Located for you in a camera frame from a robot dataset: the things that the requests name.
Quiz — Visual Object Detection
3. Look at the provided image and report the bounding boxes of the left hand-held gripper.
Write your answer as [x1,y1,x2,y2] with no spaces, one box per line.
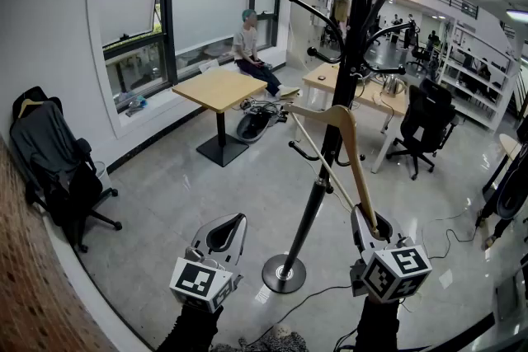
[169,213,249,315]

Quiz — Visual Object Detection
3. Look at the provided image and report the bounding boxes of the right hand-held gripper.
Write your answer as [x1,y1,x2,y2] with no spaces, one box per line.
[349,204,434,304]

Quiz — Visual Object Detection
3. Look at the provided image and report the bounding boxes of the black coat rack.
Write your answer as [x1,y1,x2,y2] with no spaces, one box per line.
[262,0,431,294]

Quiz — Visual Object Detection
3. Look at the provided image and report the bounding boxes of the light wooden hanger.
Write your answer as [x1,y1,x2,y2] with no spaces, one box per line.
[282,102,383,240]

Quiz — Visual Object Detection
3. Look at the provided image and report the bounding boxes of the person's right forearm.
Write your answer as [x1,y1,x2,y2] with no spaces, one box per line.
[354,296,402,352]

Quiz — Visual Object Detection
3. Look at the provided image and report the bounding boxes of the person's left forearm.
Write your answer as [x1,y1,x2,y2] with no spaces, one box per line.
[156,303,224,352]

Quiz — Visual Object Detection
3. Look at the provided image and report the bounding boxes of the white shelving rack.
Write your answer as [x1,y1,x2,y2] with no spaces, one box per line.
[436,22,521,134]

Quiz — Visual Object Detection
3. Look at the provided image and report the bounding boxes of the wooden hanger under grey garment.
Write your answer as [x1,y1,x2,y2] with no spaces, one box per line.
[18,97,45,119]

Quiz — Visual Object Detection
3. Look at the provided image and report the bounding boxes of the person's patterned clothing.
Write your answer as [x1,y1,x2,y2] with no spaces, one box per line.
[214,323,309,352]

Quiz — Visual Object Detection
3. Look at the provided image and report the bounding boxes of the grey shell casing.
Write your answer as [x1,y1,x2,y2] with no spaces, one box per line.
[236,110,286,143]

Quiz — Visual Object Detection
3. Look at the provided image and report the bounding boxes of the black mesh office chair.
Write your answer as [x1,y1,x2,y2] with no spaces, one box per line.
[385,77,465,181]

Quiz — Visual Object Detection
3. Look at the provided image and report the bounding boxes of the steel electric kettle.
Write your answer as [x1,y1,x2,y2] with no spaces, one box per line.
[381,73,408,97]

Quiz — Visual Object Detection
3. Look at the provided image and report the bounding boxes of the black office chair with clothes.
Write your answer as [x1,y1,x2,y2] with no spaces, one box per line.
[10,85,124,254]

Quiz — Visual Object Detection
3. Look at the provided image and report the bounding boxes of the long wooden desk white legs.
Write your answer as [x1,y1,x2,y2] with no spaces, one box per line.
[302,62,409,174]

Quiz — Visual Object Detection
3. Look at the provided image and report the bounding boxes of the round light wooden table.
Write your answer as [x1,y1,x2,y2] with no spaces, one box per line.
[482,133,523,195]

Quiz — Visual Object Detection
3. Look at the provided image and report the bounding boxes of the grey garment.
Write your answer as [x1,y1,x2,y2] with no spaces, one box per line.
[10,100,84,195]

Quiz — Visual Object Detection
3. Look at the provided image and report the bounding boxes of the black framed window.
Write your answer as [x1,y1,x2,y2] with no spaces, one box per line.
[97,0,285,115]

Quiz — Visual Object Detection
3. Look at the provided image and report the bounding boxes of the thin black floor cable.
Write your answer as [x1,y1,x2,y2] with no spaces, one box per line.
[420,209,476,260]

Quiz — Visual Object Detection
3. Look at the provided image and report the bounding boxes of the pile of tangled cables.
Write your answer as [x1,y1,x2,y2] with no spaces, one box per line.
[238,96,290,123]

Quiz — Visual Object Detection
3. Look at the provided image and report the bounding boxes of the square wooden pedestal table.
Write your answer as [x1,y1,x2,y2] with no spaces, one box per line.
[172,67,269,168]

